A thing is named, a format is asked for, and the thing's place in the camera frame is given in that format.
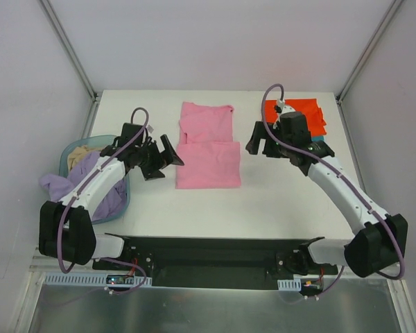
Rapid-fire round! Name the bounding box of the aluminium frame post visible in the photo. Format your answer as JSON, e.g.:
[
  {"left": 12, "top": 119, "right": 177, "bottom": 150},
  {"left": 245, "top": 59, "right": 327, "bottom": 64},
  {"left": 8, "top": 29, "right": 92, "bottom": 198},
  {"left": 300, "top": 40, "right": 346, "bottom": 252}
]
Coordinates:
[
  {"left": 37, "top": 0, "right": 98, "bottom": 101},
  {"left": 336, "top": 0, "right": 405, "bottom": 105}
]

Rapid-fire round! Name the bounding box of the lavender t shirt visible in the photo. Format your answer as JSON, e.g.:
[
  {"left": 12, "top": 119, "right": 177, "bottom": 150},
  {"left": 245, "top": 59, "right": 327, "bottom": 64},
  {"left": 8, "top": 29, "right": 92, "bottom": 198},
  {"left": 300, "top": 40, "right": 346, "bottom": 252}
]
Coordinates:
[{"left": 39, "top": 151, "right": 128, "bottom": 224}]

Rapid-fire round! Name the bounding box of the white cable duct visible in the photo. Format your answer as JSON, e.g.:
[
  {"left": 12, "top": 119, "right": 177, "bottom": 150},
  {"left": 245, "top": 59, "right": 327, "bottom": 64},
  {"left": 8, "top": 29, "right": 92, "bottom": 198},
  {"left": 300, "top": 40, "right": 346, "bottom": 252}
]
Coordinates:
[
  {"left": 44, "top": 273, "right": 152, "bottom": 288},
  {"left": 277, "top": 278, "right": 302, "bottom": 292}
]

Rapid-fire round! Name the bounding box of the left white cable duct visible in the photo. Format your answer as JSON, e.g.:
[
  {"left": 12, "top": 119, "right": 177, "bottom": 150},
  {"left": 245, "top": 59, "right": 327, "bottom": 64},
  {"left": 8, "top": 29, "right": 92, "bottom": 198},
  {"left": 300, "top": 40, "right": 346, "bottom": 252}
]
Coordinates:
[{"left": 44, "top": 273, "right": 152, "bottom": 288}]

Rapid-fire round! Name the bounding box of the right white cable duct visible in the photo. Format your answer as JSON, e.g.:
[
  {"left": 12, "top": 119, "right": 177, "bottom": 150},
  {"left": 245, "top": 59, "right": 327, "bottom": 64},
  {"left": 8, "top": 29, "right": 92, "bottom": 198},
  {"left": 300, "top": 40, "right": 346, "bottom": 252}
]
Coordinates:
[{"left": 277, "top": 278, "right": 302, "bottom": 292}]

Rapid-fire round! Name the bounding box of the left aluminium frame post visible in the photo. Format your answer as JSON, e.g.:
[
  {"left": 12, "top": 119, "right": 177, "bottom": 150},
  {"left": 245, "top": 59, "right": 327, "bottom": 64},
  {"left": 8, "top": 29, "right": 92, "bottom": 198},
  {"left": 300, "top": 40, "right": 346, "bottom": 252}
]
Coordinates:
[{"left": 37, "top": 0, "right": 98, "bottom": 101}]

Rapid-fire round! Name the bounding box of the pink t shirt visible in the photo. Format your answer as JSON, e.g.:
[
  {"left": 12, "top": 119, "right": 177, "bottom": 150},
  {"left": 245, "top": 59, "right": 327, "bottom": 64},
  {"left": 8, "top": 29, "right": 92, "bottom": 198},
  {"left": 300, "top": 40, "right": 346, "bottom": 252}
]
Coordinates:
[{"left": 175, "top": 102, "right": 241, "bottom": 189}]

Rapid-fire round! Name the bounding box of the folded teal t shirt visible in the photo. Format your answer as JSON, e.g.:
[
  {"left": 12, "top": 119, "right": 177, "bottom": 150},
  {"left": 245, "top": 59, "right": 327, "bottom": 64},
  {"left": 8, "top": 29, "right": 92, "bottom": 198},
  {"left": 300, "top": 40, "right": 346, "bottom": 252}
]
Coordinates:
[{"left": 311, "top": 135, "right": 324, "bottom": 142}]

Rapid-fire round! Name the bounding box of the folded orange t shirt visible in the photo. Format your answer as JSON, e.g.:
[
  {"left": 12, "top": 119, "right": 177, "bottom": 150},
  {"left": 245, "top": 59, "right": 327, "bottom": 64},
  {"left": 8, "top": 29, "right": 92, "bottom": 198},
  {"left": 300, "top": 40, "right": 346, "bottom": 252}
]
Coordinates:
[{"left": 265, "top": 99, "right": 327, "bottom": 137}]

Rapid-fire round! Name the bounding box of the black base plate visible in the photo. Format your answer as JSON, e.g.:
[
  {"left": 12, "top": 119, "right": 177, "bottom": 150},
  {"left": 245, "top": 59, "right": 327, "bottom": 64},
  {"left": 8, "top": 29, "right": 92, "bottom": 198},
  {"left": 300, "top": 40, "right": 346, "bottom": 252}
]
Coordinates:
[{"left": 92, "top": 237, "right": 338, "bottom": 290}]

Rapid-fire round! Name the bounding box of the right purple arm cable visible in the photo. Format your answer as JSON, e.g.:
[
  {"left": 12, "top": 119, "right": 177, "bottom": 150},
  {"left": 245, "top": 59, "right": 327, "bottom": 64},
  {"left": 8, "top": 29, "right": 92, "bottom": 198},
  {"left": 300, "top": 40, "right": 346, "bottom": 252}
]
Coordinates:
[{"left": 261, "top": 83, "right": 407, "bottom": 301}]

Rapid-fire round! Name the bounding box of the teal plastic basket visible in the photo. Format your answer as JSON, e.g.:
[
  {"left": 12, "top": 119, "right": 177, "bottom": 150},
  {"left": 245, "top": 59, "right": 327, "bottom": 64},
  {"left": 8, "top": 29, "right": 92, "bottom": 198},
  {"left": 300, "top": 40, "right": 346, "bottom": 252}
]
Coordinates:
[{"left": 59, "top": 135, "right": 130, "bottom": 223}]

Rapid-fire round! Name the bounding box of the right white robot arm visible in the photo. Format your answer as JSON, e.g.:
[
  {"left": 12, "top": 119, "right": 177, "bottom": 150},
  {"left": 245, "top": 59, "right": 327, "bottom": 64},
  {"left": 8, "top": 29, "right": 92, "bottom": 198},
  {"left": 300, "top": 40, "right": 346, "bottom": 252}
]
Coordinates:
[{"left": 245, "top": 111, "right": 408, "bottom": 280}]

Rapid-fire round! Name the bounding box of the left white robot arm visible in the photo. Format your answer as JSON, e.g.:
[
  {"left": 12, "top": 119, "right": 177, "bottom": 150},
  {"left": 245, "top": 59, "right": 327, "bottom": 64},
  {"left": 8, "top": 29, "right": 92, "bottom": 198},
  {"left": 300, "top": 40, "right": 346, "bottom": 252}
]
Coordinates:
[{"left": 38, "top": 123, "right": 184, "bottom": 270}]

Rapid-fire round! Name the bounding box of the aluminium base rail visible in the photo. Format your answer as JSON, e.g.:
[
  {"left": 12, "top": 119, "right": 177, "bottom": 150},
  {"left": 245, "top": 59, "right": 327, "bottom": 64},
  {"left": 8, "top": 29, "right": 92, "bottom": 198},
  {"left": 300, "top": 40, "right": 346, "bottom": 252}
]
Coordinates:
[{"left": 29, "top": 253, "right": 405, "bottom": 278}]

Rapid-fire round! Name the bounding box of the right aluminium frame post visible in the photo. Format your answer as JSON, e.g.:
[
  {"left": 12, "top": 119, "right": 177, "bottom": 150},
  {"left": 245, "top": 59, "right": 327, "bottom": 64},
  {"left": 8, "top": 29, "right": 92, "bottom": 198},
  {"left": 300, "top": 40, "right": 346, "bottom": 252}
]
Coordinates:
[{"left": 336, "top": 0, "right": 405, "bottom": 105}]

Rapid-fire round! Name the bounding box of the beige t shirt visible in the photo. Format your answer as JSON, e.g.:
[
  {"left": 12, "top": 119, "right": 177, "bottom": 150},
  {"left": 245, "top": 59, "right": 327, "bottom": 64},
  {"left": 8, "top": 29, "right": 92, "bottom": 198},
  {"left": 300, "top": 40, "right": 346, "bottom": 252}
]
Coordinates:
[{"left": 67, "top": 145, "right": 103, "bottom": 171}]

